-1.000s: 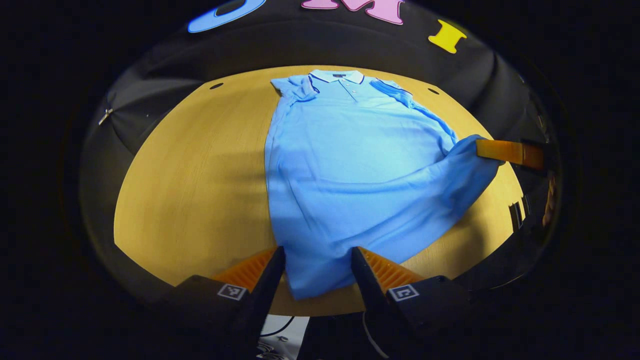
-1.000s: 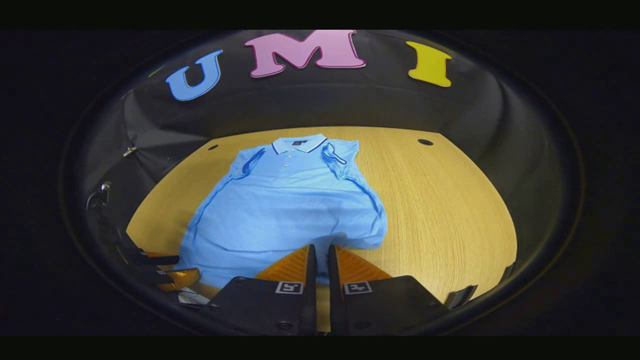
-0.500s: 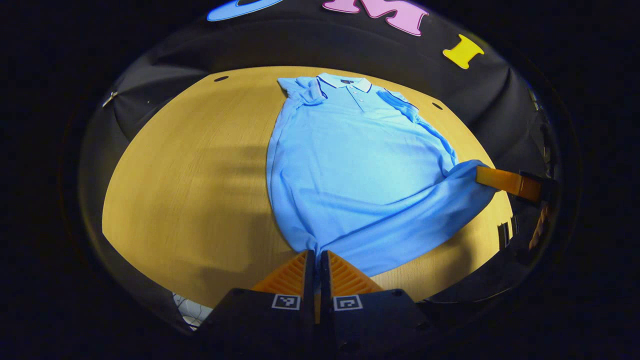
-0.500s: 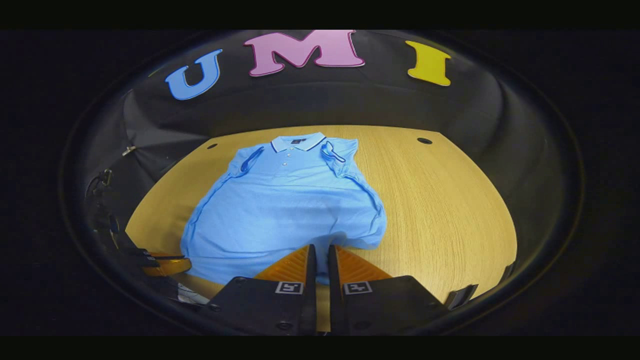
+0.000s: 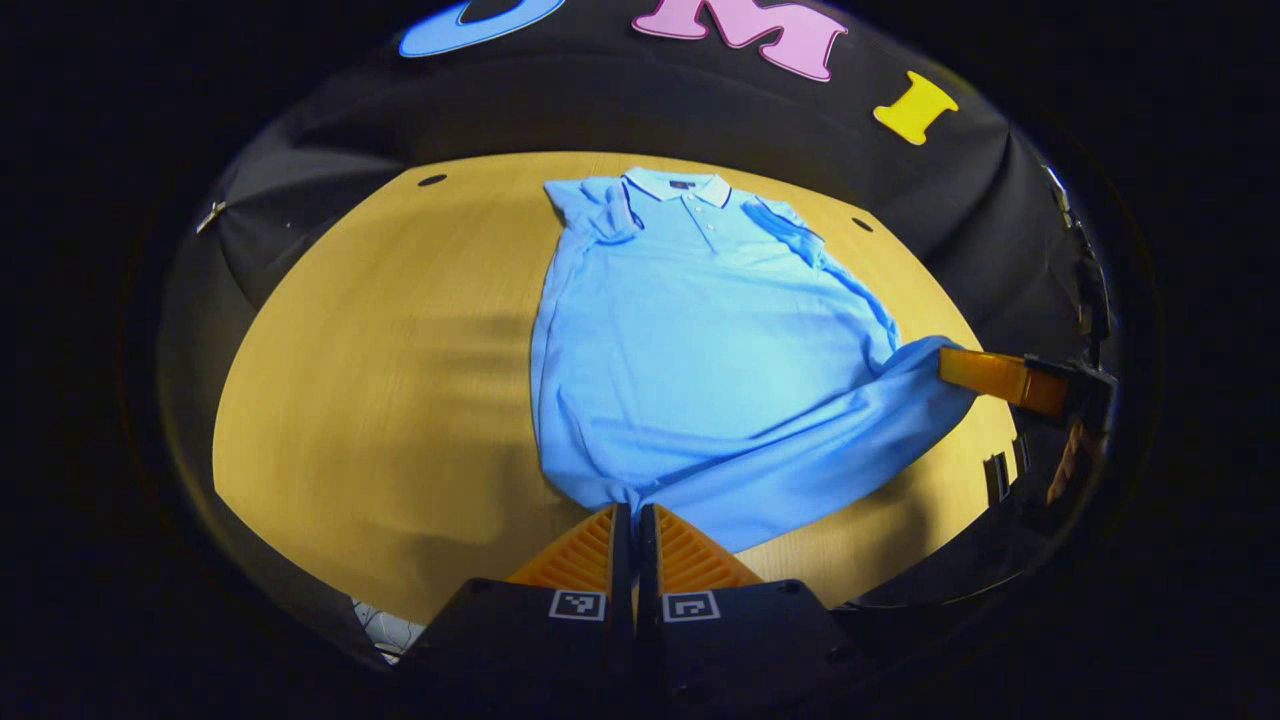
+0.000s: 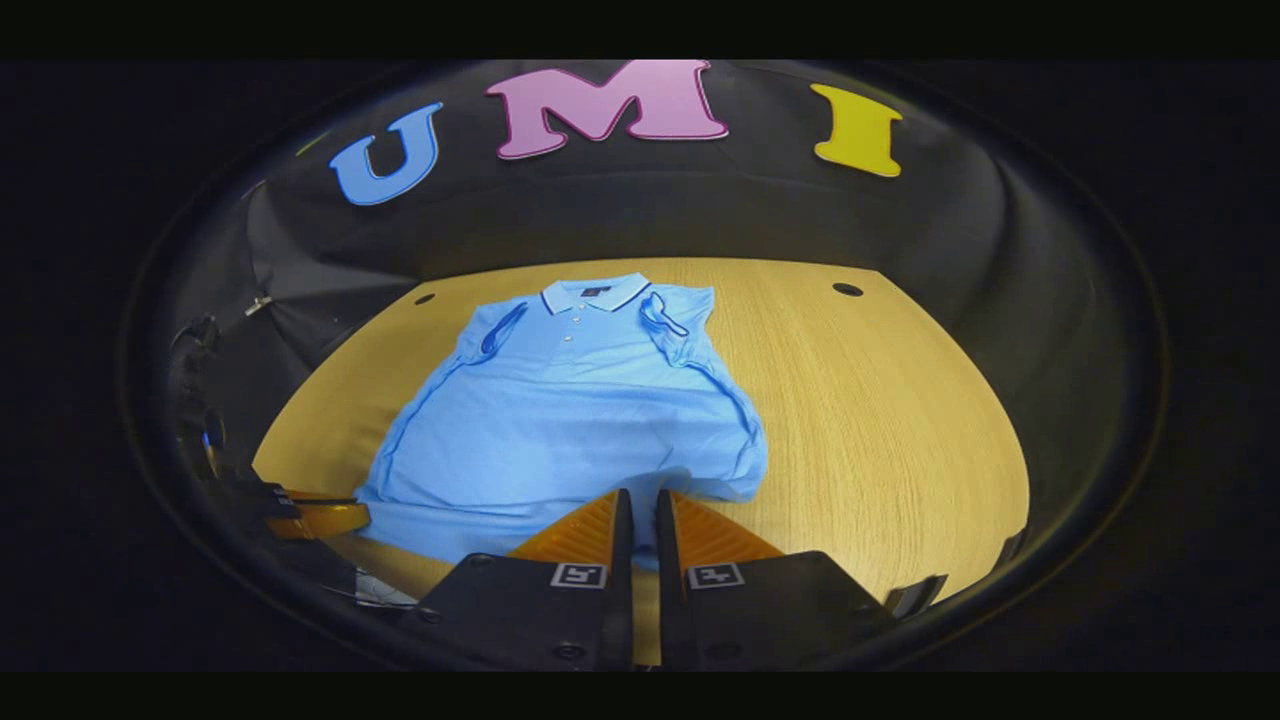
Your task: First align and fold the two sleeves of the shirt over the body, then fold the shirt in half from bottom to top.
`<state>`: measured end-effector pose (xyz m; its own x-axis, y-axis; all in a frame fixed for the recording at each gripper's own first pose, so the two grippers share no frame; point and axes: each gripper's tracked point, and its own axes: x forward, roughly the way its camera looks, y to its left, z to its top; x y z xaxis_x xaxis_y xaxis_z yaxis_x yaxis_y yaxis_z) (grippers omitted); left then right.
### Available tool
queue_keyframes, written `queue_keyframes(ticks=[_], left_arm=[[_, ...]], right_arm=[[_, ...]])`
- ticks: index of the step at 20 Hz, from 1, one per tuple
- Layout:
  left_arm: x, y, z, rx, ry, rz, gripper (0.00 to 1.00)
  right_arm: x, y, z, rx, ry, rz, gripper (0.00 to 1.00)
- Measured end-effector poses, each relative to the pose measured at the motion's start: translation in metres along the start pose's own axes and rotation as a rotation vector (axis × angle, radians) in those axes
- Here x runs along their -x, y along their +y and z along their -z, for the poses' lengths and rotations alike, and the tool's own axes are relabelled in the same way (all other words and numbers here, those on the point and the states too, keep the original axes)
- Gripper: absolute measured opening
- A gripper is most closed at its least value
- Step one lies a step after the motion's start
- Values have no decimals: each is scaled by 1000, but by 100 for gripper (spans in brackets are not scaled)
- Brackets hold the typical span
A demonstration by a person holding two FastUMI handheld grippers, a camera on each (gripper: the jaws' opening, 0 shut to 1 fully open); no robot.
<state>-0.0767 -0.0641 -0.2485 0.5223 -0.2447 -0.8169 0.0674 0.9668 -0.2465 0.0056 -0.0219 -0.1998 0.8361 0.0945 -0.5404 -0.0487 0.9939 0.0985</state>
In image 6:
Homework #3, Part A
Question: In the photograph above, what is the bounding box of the light blue T-shirt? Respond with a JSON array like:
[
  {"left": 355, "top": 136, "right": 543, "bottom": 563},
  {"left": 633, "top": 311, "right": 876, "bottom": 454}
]
[{"left": 355, "top": 272, "right": 769, "bottom": 571}]

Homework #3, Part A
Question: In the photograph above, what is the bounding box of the black backdrop cloth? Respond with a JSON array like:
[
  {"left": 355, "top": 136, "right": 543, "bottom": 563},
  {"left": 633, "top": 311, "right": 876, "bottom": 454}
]
[{"left": 150, "top": 60, "right": 1161, "bottom": 561}]

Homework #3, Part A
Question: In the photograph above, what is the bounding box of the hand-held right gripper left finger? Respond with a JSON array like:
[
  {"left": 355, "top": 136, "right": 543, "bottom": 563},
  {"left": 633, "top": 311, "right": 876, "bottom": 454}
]
[{"left": 395, "top": 488, "right": 636, "bottom": 673}]

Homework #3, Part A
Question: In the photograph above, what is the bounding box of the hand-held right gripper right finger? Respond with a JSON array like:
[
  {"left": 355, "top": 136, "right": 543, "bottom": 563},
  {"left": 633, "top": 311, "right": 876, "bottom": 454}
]
[{"left": 655, "top": 488, "right": 951, "bottom": 673}]

